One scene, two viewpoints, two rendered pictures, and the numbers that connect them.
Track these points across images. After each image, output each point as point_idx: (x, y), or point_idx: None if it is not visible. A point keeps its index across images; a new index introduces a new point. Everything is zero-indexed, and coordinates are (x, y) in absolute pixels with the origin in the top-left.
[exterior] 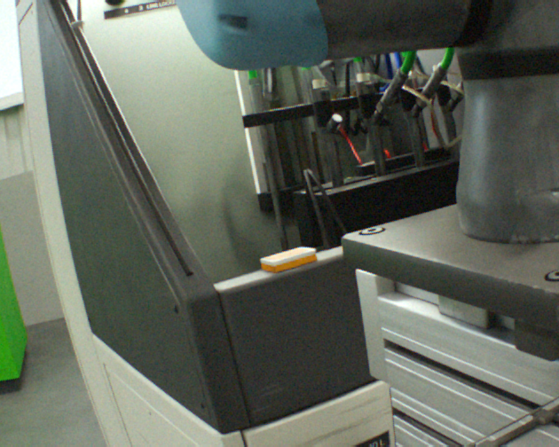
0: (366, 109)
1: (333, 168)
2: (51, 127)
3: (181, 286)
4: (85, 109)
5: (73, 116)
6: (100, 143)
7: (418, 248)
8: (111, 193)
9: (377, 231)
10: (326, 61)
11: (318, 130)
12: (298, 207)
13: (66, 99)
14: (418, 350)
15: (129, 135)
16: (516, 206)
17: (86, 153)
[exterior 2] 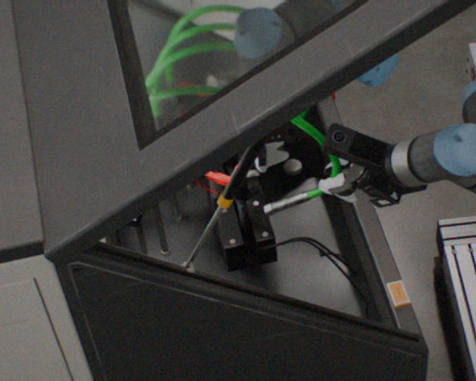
0: (237, 161)
1: (247, 217)
2: (109, 360)
3: (422, 348)
4: (282, 320)
5: (230, 332)
6: (316, 328)
7: None
8: (324, 347)
9: None
10: (276, 162)
11: (240, 202)
12: (232, 253)
13: (210, 326)
14: None
15: (325, 309)
16: None
17: (264, 344)
